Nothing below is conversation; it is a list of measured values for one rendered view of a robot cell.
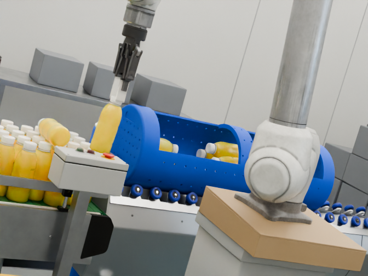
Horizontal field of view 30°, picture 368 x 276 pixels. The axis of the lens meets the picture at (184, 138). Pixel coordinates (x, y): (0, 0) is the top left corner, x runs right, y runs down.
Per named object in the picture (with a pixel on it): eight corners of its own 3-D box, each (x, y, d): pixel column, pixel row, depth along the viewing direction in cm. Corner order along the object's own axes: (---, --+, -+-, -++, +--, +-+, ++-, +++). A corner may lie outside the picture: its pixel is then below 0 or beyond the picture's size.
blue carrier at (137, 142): (322, 222, 273) (344, 155, 269) (128, 196, 228) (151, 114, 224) (280, 197, 297) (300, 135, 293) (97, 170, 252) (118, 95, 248)
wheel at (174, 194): (180, 189, 242) (177, 191, 244) (170, 187, 240) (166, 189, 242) (181, 201, 241) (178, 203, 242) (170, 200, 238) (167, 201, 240)
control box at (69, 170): (120, 196, 204) (130, 164, 202) (57, 188, 193) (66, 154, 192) (108, 186, 212) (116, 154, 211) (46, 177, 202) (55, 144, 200)
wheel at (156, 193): (162, 186, 239) (159, 188, 240) (151, 184, 236) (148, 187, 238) (163, 199, 237) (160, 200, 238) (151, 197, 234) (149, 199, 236)
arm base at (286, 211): (322, 225, 208) (328, 208, 207) (269, 221, 194) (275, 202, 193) (283, 201, 222) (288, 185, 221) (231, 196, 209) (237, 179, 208)
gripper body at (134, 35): (153, 30, 209) (144, 60, 210) (141, 27, 216) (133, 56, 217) (131, 24, 205) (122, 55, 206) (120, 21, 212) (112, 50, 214)
